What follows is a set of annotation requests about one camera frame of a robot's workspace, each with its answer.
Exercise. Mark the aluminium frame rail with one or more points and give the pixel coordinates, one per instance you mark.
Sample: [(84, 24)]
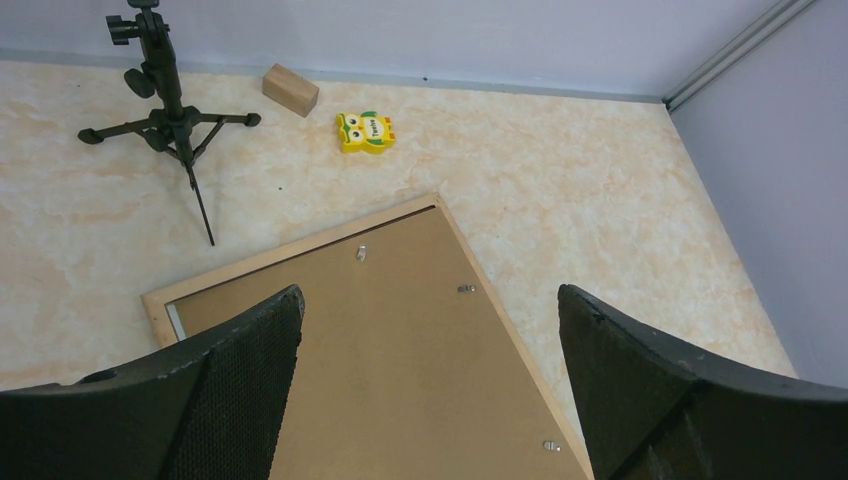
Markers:
[(751, 37)]

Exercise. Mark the brown cardboard backing board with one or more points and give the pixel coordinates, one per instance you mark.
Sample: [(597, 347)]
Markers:
[(411, 344)]

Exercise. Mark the wooden picture frame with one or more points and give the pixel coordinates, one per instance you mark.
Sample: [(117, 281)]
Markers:
[(477, 265)]

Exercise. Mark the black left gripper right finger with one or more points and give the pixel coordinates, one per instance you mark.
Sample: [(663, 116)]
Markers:
[(653, 406)]

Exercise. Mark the yellow toy car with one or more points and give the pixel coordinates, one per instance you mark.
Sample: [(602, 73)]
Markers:
[(365, 132)]

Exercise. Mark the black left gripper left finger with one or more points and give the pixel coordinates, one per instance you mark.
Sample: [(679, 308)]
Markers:
[(208, 407)]

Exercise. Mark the small wooden block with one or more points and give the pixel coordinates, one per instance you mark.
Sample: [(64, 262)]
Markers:
[(290, 90)]

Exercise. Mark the black microphone on tripod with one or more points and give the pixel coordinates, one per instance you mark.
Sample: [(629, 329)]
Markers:
[(182, 132)]

